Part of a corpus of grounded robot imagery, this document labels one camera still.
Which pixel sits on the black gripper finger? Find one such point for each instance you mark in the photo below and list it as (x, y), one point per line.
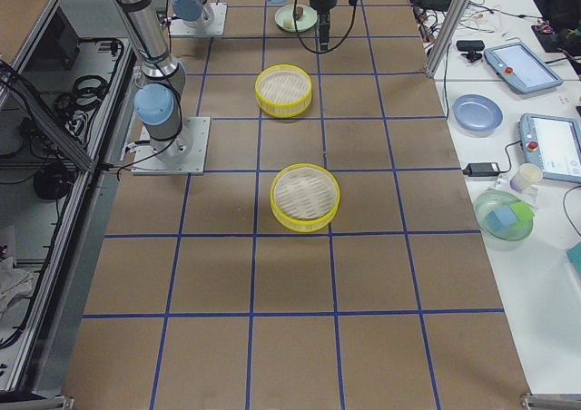
(324, 30)

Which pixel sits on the light green plate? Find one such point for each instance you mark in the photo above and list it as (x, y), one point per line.
(306, 23)

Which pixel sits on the black webcam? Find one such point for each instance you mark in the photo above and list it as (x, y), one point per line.
(471, 49)

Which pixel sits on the blue plate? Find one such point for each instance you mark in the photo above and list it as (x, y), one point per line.
(476, 115)

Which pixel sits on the teach pendant upper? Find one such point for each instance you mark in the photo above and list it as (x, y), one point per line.
(518, 66)

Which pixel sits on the teach pendant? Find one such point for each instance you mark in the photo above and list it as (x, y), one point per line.
(518, 66)
(552, 144)

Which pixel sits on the black power adapter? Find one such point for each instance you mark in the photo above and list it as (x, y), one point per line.
(482, 169)

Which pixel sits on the paper cup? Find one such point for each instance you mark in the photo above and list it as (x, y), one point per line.
(527, 175)

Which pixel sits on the teach pendant lower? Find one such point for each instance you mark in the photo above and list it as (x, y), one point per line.
(552, 144)

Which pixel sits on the white crumpled cloth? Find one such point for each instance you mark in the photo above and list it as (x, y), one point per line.
(16, 284)

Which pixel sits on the aluminium frame post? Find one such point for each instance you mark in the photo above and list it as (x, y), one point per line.
(450, 24)

